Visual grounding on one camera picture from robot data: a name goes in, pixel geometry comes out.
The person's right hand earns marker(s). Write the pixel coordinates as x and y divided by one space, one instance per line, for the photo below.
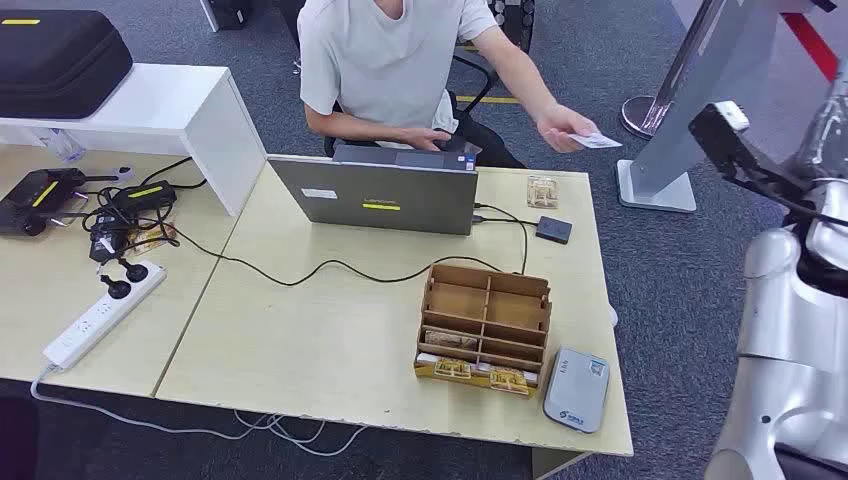
424 138

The person's left hand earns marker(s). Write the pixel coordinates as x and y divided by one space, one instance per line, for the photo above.
560 126

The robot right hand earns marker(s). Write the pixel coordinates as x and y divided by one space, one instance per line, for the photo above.
828 132

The white ID card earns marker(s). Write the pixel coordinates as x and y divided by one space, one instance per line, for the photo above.
595 140

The dark smartphone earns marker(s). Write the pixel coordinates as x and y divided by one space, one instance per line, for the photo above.
464 146

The person's left forearm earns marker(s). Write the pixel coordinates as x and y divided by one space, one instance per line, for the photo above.
530 86

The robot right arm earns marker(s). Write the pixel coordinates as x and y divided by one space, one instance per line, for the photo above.
788 344

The person's right forearm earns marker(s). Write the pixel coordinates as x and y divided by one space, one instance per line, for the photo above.
351 126

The person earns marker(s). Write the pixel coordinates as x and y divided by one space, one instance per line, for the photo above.
378 60

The wooden card organizer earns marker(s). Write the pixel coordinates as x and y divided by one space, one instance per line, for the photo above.
464 301

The brown patterned card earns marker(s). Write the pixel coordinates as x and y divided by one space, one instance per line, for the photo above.
450 340

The white card stack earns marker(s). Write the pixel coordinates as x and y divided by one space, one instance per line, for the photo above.
482 366
426 358

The grey card reader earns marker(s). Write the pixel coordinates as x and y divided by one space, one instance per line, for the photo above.
576 397

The grey laptop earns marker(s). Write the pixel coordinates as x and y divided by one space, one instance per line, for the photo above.
384 195

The yellow floor tape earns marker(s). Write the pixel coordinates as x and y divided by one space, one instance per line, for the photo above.
487 100

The black office chair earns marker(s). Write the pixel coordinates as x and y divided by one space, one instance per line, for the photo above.
489 74

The red barrier belt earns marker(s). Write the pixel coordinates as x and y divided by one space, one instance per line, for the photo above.
811 45

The small black hub box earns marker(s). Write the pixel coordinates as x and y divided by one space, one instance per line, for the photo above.
553 230

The black standing robot legs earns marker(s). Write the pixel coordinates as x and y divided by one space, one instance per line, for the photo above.
513 23

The grey kiosk stand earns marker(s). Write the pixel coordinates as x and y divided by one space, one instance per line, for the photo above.
702 79

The black cabinet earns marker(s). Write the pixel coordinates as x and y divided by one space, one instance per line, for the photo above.
225 13

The white desk shelf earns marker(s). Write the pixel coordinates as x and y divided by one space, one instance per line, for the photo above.
166 99

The black adapter with yellow label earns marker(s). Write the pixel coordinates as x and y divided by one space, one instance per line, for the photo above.
142 197

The black round plug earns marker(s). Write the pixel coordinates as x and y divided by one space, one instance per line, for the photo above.
134 271
116 289

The small black adapter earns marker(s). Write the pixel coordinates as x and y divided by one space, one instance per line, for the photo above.
102 246

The clear plastic bottle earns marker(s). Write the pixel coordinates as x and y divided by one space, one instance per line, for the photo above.
65 146

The white power strip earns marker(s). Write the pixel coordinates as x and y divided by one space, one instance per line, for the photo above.
99 318

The black hard carry case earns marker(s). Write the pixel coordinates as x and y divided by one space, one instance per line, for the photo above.
60 60

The black device with yellow label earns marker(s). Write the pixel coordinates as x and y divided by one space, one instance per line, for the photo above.
33 199

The chrome stanchion post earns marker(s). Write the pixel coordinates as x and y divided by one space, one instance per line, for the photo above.
639 116

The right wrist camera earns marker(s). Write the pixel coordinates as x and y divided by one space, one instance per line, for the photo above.
722 142

